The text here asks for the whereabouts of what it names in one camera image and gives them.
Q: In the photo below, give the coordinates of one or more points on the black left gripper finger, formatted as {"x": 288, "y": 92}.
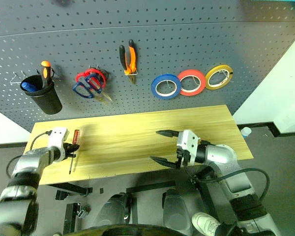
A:
{"x": 74, "y": 147}
{"x": 72, "y": 154}

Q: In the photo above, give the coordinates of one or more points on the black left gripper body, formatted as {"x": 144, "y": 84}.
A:
{"x": 67, "y": 150}

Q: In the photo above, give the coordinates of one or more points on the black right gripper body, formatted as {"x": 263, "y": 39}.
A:
{"x": 183, "y": 157}

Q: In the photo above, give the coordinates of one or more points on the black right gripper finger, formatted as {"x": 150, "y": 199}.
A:
{"x": 168, "y": 164}
{"x": 169, "y": 134}

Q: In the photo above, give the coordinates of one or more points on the blue tape roll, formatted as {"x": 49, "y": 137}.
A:
{"x": 155, "y": 91}

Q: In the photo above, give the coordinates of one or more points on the orange black pliers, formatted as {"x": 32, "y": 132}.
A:
{"x": 132, "y": 59}

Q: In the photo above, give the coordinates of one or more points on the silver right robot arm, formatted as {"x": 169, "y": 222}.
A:
{"x": 223, "y": 155}

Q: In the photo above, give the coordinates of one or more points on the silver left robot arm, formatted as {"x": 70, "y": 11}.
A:
{"x": 27, "y": 162}

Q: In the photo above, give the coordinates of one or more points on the grey pegboard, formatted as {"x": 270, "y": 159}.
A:
{"x": 147, "y": 37}

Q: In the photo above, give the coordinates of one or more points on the red tape roll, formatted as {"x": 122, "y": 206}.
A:
{"x": 190, "y": 93}

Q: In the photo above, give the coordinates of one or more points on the dark rounded robot leg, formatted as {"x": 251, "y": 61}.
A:
{"x": 175, "y": 211}
{"x": 114, "y": 209}

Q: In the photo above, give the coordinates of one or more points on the black plastic cup holder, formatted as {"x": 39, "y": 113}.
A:
{"x": 48, "y": 100}

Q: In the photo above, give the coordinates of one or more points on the yellow tape roll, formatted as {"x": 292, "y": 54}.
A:
{"x": 209, "y": 84}

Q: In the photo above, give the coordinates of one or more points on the clear plastic cup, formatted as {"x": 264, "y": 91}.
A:
{"x": 245, "y": 132}

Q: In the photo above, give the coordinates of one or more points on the white sneaker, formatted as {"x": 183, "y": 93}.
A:
{"x": 205, "y": 222}

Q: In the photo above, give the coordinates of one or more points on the dark glossy curved rim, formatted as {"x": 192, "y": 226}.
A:
{"x": 123, "y": 231}

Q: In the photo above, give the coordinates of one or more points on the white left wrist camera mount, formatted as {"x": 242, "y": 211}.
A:
{"x": 57, "y": 142}

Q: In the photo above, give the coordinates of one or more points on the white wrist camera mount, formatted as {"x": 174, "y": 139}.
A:
{"x": 189, "y": 142}
{"x": 57, "y": 142}

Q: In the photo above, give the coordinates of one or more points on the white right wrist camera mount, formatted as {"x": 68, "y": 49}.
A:
{"x": 189, "y": 142}

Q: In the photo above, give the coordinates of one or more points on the black metal table frame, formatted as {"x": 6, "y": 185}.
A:
{"x": 150, "y": 188}

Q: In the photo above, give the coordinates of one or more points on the small silver metal bracket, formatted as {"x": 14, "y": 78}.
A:
{"x": 81, "y": 213}

